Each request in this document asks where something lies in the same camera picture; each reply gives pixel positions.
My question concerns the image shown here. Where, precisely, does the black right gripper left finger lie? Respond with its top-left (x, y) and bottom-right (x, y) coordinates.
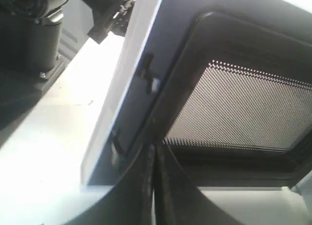
top-left (40, 147), bottom-right (156, 225)

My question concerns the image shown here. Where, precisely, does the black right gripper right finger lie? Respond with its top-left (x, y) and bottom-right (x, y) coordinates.
top-left (155, 145), bottom-right (291, 225)

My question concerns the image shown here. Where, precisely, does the white microwave door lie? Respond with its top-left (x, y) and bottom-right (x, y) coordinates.
top-left (81, 0), bottom-right (312, 187)

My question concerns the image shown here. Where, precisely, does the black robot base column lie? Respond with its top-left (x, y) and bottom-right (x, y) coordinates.
top-left (0, 8), bottom-right (64, 80)

